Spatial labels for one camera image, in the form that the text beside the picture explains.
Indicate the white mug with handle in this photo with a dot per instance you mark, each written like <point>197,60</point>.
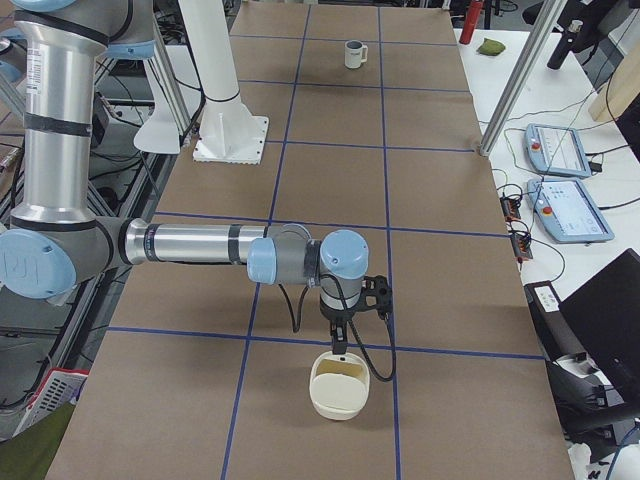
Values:
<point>355,54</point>

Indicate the upper teach pendant tablet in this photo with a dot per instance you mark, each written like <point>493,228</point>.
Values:
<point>556,151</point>

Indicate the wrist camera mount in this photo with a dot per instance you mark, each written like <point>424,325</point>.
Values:
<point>376,294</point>

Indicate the red bottle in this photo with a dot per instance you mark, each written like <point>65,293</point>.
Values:
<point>471,19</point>

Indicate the black laptop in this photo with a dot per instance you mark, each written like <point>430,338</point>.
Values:
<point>604,315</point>

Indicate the cream ribbed container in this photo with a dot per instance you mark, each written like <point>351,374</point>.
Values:
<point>339,385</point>

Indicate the teach pendant tablet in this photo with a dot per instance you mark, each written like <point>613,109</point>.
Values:
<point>567,212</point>
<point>556,151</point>

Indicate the black box with label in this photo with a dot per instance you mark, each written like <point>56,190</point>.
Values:
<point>555,335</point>

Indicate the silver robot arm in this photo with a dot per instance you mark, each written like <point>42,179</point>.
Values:
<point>55,242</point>

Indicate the white pedestal column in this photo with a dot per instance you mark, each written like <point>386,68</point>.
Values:
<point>228,131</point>

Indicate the orange usb hub lower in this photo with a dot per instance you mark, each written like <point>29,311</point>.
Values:
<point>521,244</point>

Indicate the wooden board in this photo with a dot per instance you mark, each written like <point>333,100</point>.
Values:
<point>623,87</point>

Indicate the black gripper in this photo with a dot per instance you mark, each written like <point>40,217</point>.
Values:
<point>335,314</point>

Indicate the aluminium frame post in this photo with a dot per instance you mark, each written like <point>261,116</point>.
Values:
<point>542,28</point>

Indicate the lower teach pendant tablet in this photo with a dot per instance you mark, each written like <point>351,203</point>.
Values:
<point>567,212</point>

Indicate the green bean bag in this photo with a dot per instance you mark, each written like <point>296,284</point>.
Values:
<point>491,47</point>

